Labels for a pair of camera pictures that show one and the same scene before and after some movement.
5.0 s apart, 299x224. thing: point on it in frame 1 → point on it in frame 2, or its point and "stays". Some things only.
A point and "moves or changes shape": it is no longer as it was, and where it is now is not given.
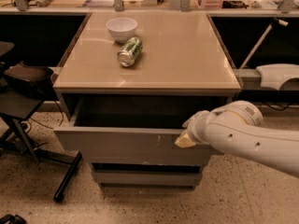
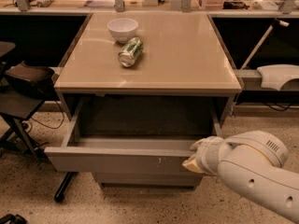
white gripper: (196, 129) → (205, 155)
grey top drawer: (133, 132) moves or changes shape
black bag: (34, 80) stays
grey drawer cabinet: (126, 85) stays
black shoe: (10, 218) stays
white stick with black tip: (275, 22) stays
